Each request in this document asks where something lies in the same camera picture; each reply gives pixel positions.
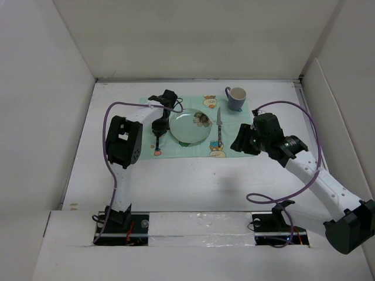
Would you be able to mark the knife with patterned handle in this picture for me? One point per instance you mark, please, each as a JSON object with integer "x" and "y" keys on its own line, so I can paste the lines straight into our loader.
{"x": 219, "y": 124}

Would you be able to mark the fork with black handle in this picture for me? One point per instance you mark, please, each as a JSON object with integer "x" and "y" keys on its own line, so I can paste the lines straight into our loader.
{"x": 157, "y": 148}

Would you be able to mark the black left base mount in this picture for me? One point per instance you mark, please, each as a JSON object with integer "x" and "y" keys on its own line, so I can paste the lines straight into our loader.
{"x": 123, "y": 228}

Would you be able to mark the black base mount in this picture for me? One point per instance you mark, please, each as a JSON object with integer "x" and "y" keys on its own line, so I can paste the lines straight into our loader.
{"x": 270, "y": 228}
{"x": 123, "y": 228}

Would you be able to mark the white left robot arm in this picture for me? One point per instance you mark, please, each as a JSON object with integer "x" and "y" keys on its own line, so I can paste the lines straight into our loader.
{"x": 123, "y": 145}

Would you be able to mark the green floral ceramic plate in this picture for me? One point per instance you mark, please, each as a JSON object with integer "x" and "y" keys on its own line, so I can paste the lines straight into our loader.
{"x": 190, "y": 126}

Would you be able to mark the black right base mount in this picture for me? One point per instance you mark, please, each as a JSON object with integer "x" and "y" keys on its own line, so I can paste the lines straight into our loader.
{"x": 270, "y": 228}

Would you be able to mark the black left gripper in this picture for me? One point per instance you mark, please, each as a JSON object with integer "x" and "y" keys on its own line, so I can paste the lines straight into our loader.
{"x": 160, "y": 130}

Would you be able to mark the green cartoon cloth placemat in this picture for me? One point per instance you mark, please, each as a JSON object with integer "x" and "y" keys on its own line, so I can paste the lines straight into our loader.
{"x": 209, "y": 104}

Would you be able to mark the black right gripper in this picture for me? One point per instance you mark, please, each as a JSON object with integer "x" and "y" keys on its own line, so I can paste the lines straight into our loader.
{"x": 241, "y": 142}

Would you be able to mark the blue-grey ceramic mug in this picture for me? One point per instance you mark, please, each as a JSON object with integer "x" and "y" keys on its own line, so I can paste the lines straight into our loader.
{"x": 236, "y": 97}

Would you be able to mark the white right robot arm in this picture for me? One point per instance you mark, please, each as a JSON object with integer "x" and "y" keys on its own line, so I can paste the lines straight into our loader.
{"x": 349, "y": 221}

